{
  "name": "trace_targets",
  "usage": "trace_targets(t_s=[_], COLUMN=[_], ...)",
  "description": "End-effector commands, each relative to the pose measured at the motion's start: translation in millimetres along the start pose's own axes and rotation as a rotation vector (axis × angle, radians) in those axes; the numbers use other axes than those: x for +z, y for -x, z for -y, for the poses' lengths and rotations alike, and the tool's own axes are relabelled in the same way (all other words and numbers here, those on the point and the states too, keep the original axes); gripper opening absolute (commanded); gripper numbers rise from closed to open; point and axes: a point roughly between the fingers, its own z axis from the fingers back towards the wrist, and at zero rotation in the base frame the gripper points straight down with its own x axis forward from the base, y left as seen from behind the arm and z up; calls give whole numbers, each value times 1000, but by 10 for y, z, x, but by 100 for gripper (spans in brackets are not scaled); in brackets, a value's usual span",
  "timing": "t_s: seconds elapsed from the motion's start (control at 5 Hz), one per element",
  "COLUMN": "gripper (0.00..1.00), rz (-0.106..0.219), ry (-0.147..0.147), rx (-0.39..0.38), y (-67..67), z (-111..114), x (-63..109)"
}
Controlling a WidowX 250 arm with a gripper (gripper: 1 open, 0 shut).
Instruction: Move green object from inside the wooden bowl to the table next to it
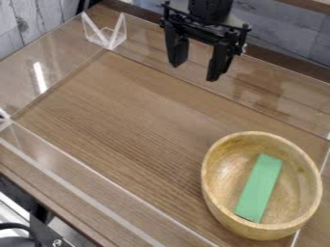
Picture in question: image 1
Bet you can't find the black cable lower left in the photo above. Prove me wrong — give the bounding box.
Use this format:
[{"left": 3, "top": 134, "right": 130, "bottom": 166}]
[{"left": 0, "top": 222, "right": 33, "bottom": 234}]

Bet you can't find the wooden bowl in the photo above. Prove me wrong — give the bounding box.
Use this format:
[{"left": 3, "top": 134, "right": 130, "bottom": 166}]
[{"left": 202, "top": 131, "right": 324, "bottom": 241}]

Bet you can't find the green rectangular block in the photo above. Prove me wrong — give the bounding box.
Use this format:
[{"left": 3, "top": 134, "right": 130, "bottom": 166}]
[{"left": 236, "top": 153, "right": 282, "bottom": 223}]

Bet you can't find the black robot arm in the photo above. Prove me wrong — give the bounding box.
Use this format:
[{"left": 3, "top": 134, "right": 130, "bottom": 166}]
[{"left": 161, "top": 0, "right": 252, "bottom": 82}]

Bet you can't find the black metal bracket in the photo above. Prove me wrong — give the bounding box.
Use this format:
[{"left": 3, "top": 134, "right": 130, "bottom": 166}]
[{"left": 30, "top": 214, "right": 75, "bottom": 247}]

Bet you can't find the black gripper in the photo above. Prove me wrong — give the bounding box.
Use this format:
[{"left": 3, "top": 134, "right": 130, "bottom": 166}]
[{"left": 162, "top": 0, "right": 252, "bottom": 82}]

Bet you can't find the clear acrylic corner bracket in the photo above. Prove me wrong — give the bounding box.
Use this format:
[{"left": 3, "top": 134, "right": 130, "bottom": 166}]
[{"left": 82, "top": 13, "right": 129, "bottom": 50}]

